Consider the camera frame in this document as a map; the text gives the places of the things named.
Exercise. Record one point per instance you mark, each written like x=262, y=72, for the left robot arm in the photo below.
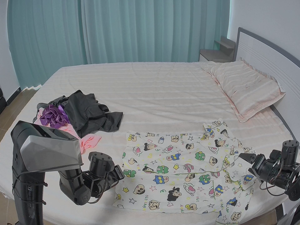
x=30, y=196

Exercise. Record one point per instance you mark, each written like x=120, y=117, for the blue-green curtain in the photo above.
x=152, y=22
x=46, y=31

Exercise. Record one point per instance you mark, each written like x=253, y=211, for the black garment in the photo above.
x=84, y=111

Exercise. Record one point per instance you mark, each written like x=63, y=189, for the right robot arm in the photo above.
x=290, y=153

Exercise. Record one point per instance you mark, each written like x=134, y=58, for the dark grey chest of drawers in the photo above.
x=2, y=102

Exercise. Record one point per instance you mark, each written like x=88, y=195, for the grey bedside table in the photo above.
x=215, y=54

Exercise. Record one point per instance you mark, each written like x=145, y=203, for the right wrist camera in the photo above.
x=275, y=157

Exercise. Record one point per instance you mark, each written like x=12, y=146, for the purple satin garment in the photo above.
x=52, y=116

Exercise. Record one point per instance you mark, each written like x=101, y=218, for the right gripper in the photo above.
x=260, y=167

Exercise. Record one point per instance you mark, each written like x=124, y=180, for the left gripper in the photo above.
x=114, y=177

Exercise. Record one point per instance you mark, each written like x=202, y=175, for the white printed pyjama top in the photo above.
x=175, y=172

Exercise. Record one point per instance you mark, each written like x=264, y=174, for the bed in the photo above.
x=152, y=90

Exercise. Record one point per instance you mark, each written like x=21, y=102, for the pink garment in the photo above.
x=91, y=142

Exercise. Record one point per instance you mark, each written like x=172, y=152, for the grey garment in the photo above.
x=58, y=99

